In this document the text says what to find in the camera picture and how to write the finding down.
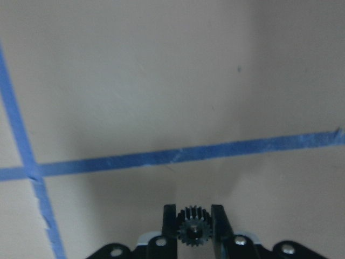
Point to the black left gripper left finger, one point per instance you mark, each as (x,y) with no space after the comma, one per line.
(164,245)

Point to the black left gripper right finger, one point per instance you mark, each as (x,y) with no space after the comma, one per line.
(226,243)

